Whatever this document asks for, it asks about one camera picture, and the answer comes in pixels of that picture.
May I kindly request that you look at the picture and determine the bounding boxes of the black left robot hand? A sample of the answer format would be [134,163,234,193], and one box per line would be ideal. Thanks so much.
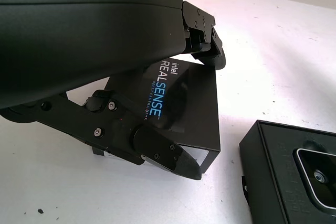
[0,0,227,182]

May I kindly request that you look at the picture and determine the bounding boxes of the black printed box lid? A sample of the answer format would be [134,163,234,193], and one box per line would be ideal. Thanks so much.
[91,56,221,175]

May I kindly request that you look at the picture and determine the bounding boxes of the black camera box base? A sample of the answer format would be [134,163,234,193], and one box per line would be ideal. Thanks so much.
[238,119,336,224]

